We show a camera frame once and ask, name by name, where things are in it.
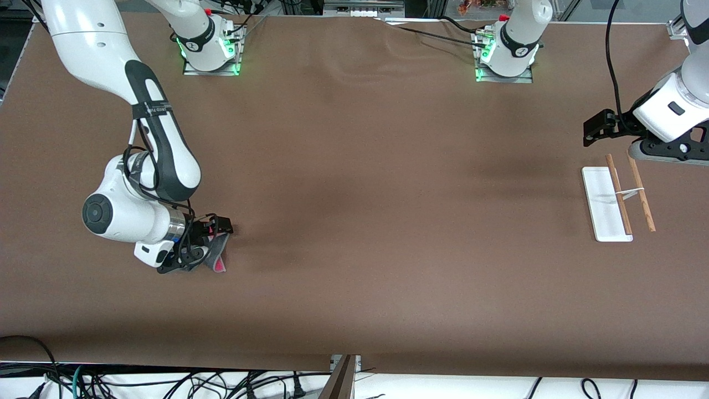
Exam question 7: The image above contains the grey towel with pink trim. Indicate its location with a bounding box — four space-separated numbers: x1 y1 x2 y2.
201 222 230 274

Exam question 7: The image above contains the white rack with wooden rods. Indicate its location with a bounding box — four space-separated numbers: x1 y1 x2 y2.
582 154 657 243

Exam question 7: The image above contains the large table cover sheet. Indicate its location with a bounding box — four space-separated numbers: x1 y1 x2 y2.
0 11 709 382

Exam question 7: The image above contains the colourful packet behind table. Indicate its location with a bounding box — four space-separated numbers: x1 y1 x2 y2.
457 0 500 15

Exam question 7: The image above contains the aluminium table support beam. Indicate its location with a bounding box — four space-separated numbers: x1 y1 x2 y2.
318 355 362 399

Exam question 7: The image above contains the white power strip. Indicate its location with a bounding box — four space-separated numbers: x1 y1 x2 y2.
324 0 405 18

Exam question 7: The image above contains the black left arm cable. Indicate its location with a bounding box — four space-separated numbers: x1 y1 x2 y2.
605 0 629 129

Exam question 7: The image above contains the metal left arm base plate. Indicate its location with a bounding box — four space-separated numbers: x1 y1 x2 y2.
472 30 534 84

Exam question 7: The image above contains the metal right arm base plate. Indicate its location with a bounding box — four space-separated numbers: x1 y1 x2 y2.
182 25 245 77

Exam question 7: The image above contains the black cable across table edge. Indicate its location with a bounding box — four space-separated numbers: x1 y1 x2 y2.
382 18 491 45

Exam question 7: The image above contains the black looped floor cable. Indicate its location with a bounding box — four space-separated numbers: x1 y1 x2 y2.
0 335 63 399

